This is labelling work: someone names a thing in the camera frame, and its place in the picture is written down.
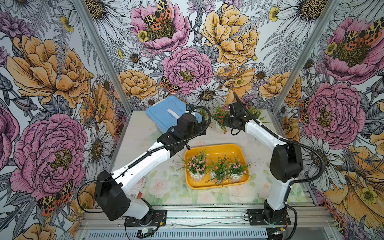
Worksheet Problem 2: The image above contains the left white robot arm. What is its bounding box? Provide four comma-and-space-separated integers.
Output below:
94, 113, 211, 224

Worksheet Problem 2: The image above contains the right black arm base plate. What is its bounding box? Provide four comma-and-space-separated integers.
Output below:
244, 209, 291, 226

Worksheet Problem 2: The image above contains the green grass potted plant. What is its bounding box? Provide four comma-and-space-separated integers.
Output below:
247, 106, 263, 120

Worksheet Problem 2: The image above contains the pink flower potted plant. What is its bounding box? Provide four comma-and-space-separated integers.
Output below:
227, 155, 251, 183

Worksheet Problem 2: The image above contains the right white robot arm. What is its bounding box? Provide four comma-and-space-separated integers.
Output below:
224, 94, 325, 225

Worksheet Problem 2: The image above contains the orange flower potted plant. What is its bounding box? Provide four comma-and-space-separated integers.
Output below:
206, 154, 230, 185

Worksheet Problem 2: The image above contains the yellow plastic tray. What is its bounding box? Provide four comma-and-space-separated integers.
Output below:
185, 144, 251, 190

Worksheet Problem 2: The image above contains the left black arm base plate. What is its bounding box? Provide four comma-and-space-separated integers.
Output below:
124, 210, 168, 227

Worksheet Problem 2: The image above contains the large pink potted gypsophila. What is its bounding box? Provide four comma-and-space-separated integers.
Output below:
180, 148, 210, 183

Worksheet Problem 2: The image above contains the red flower potted plant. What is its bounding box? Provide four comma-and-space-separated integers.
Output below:
209, 107, 228, 134

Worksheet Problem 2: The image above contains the pink white small carton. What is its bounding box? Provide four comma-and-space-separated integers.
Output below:
129, 177, 147, 199

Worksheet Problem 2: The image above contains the aluminium front rail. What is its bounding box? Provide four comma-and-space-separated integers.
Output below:
79, 204, 334, 231

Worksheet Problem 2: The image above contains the blue lidded storage box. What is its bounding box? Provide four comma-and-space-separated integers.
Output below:
146, 96, 187, 134

